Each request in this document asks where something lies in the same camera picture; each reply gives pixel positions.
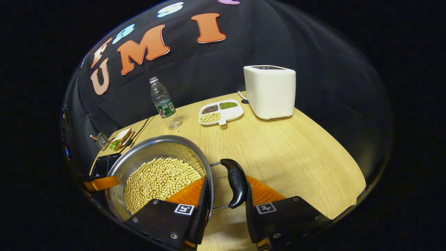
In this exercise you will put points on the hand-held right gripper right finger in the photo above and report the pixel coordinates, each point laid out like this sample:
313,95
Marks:
251,216

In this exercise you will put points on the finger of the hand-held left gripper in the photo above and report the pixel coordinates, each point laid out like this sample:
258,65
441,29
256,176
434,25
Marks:
102,183

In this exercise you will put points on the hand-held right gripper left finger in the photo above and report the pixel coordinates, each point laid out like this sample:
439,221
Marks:
200,209

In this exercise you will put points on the black induction cooktop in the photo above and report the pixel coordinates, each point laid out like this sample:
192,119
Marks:
104,165

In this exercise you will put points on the stainless steel pot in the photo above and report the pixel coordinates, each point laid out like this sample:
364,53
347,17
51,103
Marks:
156,146

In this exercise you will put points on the sandwich with lettuce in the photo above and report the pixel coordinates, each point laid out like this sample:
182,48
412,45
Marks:
122,137

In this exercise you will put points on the pile of soybeans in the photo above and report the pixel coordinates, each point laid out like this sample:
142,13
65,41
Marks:
156,181

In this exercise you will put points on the white divided bean tray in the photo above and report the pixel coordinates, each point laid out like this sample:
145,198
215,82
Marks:
228,114

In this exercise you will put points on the clear plastic water bottle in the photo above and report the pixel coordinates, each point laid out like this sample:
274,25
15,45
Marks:
163,101

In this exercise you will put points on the white toaster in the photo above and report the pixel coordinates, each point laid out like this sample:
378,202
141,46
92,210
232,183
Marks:
270,92

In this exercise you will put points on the black backdrop cloth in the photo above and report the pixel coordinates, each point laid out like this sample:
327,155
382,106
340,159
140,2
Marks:
226,62

